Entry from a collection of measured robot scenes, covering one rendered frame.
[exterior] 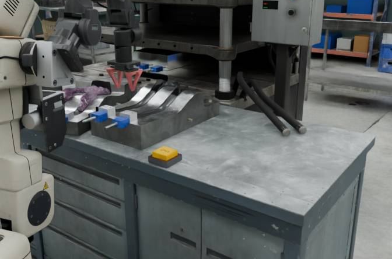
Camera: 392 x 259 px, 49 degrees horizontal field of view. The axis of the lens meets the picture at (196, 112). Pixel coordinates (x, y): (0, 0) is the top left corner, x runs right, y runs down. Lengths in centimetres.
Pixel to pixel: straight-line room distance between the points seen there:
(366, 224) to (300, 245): 152
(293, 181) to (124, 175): 62
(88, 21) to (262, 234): 78
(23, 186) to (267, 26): 133
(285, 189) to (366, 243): 137
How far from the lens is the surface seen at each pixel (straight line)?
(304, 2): 203
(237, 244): 139
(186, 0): 228
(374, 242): 262
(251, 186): 126
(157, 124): 155
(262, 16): 212
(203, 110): 177
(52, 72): 111
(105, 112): 160
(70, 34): 117
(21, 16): 124
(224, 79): 212
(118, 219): 173
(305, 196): 124
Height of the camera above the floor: 138
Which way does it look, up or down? 18 degrees down
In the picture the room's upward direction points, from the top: straight up
